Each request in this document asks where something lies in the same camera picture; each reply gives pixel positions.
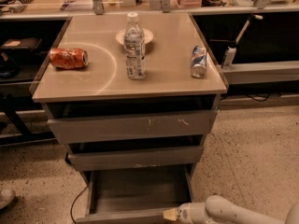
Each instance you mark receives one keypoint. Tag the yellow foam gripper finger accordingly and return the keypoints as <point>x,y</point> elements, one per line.
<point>171,214</point>

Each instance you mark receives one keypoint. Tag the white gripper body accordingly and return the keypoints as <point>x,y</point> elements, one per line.
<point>186,212</point>

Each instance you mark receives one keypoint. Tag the grey bottom drawer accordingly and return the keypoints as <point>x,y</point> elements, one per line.
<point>135,196</point>

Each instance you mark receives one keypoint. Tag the grey drawer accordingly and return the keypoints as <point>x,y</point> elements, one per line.
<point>135,196</point>
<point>127,127</point>
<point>136,158</point>

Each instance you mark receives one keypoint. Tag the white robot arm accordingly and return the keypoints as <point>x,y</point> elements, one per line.
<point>217,210</point>

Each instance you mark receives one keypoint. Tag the grey drawer cabinet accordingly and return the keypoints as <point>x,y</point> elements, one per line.
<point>104,89</point>

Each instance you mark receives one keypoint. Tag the grey top drawer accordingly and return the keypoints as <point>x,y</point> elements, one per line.
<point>127,127</point>

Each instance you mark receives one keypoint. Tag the grey middle drawer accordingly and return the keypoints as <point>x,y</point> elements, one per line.
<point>136,158</point>

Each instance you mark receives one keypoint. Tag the blue and silver soda can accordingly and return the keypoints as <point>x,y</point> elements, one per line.
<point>198,63</point>

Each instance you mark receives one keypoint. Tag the white tube with nozzle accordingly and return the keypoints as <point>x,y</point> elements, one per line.
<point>230,52</point>

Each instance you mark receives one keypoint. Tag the white shoe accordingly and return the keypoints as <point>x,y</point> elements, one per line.
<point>6,197</point>

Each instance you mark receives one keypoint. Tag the clear plastic water bottle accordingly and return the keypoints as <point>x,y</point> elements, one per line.
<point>134,46</point>

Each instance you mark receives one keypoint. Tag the small white plate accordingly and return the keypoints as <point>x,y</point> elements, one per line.
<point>148,34</point>

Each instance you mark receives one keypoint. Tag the crushed orange soda can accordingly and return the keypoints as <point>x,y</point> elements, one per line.
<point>69,58</point>

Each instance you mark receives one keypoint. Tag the black box on shelf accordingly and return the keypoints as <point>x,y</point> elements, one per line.
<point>30,43</point>

